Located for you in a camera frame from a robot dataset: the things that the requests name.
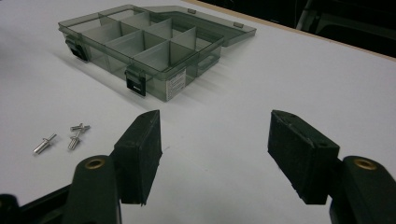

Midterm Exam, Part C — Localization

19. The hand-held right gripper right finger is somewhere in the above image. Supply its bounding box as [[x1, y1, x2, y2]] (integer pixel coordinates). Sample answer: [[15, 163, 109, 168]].
[[266, 109, 341, 205]]

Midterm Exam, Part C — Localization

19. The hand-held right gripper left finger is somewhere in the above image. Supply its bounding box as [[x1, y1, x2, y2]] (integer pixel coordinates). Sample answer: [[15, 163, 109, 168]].
[[110, 109, 163, 206]]

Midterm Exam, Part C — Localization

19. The silver metal rivet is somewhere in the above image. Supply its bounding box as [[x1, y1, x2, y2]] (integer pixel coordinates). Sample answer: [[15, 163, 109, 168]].
[[67, 128, 84, 151], [33, 133, 58, 155], [69, 122, 92, 133]]

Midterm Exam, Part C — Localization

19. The grey transparent compartment box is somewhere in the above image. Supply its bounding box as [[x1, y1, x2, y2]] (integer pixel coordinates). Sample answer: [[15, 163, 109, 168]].
[[57, 4, 258, 103]]

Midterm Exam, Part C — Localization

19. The white table cover sheet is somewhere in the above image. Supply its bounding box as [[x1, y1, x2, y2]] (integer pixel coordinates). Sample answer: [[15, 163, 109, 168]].
[[0, 0, 396, 224]]

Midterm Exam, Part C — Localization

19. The black metal frame strut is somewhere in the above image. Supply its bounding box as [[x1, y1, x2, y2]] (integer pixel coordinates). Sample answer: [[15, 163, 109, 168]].
[[295, 0, 396, 58]]

